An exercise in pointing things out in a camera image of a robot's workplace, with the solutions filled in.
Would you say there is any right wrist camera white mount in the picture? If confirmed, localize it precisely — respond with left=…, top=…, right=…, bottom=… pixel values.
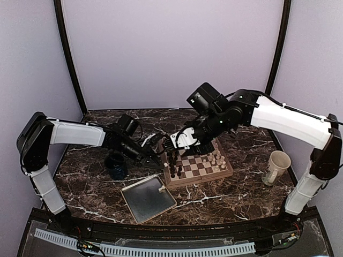
left=162, top=127, right=196, bottom=151

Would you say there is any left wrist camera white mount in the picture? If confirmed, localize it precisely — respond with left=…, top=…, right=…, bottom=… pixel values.
left=141, top=133, right=163, bottom=147

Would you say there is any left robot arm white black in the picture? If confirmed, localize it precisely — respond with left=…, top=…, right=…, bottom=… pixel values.
left=16, top=111, right=163, bottom=233

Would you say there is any metal tray wooden rim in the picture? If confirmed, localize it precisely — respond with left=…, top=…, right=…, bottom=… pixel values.
left=121, top=175, right=177, bottom=224

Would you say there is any black front rail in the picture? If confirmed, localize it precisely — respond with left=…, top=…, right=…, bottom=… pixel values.
left=70, top=216, right=280, bottom=240

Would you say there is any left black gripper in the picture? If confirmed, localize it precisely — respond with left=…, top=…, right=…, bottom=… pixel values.
left=117, top=135, right=163, bottom=170

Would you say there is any left black frame post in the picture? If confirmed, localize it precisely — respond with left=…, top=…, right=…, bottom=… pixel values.
left=53, top=0, right=88, bottom=115

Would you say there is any white slotted cable duct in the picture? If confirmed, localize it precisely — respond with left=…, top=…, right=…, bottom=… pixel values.
left=34, top=229, right=256, bottom=256

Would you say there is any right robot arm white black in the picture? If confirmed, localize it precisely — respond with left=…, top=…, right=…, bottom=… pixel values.
left=187, top=82, right=342, bottom=232

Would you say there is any dark blue mug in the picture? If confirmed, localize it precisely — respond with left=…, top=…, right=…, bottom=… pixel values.
left=105, top=153, right=128, bottom=180

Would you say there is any wooden chess board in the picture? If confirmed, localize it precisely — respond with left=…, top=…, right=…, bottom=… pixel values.
left=161, top=139, right=234, bottom=189

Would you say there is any black chess pieces row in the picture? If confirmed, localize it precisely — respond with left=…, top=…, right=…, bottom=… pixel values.
left=167, top=150, right=182, bottom=178

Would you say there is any cream white mug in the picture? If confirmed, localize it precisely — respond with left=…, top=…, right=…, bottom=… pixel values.
left=262, top=150, right=292, bottom=186

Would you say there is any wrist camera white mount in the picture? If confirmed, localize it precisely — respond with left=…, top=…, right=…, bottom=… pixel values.
left=162, top=127, right=196, bottom=151
left=141, top=133, right=163, bottom=147

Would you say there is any right black frame post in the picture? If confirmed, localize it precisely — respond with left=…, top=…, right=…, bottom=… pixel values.
left=265, top=0, right=292, bottom=96

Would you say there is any black frame post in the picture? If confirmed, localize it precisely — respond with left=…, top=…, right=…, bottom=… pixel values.
left=53, top=0, right=88, bottom=115
left=265, top=0, right=292, bottom=96

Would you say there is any white chess knight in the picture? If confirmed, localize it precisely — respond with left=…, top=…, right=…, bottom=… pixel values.
left=216, top=151, right=221, bottom=160

